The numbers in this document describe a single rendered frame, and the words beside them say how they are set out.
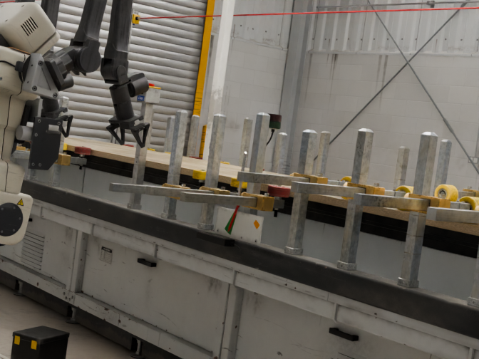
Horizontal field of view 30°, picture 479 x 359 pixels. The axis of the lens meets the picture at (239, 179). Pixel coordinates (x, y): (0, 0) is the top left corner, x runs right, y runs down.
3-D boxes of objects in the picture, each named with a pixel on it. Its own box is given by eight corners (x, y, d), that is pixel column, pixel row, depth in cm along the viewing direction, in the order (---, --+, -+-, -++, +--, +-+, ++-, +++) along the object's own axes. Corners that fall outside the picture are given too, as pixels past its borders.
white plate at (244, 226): (258, 245, 309) (262, 216, 308) (213, 233, 329) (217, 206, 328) (259, 246, 309) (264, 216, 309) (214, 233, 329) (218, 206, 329)
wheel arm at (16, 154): (2, 159, 410) (3, 149, 410) (-1, 158, 413) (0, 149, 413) (85, 166, 438) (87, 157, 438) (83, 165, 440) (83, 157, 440)
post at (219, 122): (202, 240, 335) (219, 113, 333) (197, 238, 338) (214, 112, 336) (209, 241, 338) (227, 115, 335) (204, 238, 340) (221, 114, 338)
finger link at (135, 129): (140, 142, 290) (133, 115, 286) (155, 144, 285) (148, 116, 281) (125, 149, 285) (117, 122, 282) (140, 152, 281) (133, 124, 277)
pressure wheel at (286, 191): (274, 218, 314) (278, 186, 314) (259, 214, 320) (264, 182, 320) (291, 219, 319) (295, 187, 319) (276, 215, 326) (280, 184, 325)
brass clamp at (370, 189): (371, 203, 269) (373, 186, 269) (338, 196, 280) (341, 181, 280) (384, 204, 273) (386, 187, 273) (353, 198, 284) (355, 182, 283)
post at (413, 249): (407, 297, 258) (430, 132, 255) (398, 294, 260) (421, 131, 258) (415, 297, 260) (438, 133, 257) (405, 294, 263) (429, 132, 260)
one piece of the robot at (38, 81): (30, 90, 255) (39, 53, 256) (21, 90, 259) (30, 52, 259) (59, 100, 262) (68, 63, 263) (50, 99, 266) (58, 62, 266)
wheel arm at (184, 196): (184, 204, 292) (186, 191, 292) (178, 203, 295) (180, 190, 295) (283, 211, 320) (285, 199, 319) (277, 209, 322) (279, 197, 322)
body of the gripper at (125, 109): (123, 117, 290) (118, 96, 287) (145, 120, 283) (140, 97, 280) (108, 125, 285) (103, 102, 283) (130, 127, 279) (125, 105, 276)
